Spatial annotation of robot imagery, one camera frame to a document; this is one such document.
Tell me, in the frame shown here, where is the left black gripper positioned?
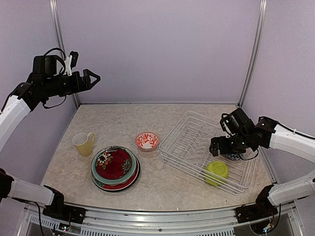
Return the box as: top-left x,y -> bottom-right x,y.
43,68 -> 100,97

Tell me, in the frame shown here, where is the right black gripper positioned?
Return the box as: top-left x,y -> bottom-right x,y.
210,132 -> 251,156

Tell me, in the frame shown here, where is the blue white patterned cup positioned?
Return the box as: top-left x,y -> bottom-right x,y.
223,153 -> 243,161

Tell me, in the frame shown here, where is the lime green bowl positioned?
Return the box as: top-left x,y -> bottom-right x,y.
204,161 -> 229,186

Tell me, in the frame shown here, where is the white wire dish rack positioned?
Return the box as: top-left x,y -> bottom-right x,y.
159,111 -> 256,195

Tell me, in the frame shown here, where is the yellow mug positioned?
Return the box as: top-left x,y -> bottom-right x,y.
72,132 -> 95,157

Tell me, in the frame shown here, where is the white red patterned bowl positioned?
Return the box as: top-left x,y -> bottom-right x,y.
135,131 -> 160,151

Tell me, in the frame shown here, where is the light teal floral plate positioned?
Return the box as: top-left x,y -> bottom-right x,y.
91,146 -> 137,185

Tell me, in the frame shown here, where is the black rimmed beige plate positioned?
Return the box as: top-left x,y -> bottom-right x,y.
91,159 -> 141,192

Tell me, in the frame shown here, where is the pink scalloped plate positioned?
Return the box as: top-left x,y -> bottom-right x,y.
92,171 -> 140,191

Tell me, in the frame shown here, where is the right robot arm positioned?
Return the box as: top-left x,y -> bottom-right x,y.
209,108 -> 315,218

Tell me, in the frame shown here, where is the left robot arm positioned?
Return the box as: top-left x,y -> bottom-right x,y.
0,52 -> 101,219

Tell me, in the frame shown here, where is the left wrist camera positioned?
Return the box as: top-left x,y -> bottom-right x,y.
64,51 -> 79,76

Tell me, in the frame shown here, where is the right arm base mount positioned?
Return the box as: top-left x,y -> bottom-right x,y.
235,204 -> 278,223

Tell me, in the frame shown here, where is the left aluminium corner post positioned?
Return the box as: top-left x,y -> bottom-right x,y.
49,0 -> 82,109

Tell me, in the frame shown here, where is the aluminium corner post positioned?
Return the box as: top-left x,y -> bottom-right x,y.
49,0 -> 82,109
238,0 -> 267,108

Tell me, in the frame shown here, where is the aluminium front rail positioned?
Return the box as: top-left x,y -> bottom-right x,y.
23,199 -> 303,236

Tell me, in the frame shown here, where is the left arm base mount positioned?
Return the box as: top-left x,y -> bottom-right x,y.
43,205 -> 86,224

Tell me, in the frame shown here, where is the right aluminium corner post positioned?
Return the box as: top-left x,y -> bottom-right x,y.
238,0 -> 267,108

